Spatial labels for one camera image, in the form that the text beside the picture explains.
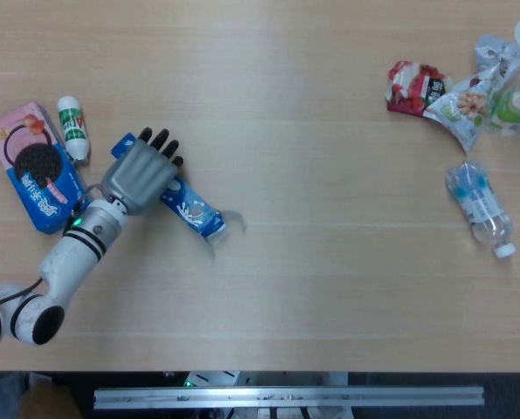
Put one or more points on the white green nut bag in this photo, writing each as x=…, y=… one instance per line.
x=460, y=113

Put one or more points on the clear water bottle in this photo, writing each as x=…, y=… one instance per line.
x=480, y=203

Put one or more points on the red snack bag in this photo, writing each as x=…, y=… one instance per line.
x=406, y=87

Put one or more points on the pink box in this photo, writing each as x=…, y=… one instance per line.
x=37, y=174

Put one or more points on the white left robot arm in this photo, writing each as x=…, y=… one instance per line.
x=72, y=257

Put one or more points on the green drink bottle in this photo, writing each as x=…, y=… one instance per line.
x=515, y=109

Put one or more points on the blue Oreo cookie packet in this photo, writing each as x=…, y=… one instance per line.
x=194, y=214

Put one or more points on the green white gum bottle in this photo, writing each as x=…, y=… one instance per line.
x=74, y=126

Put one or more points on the clear plastic cup wrapper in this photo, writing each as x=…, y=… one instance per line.
x=493, y=54

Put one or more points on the aluminium rail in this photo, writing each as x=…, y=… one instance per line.
x=286, y=396

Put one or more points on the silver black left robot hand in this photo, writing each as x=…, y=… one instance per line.
x=138, y=179

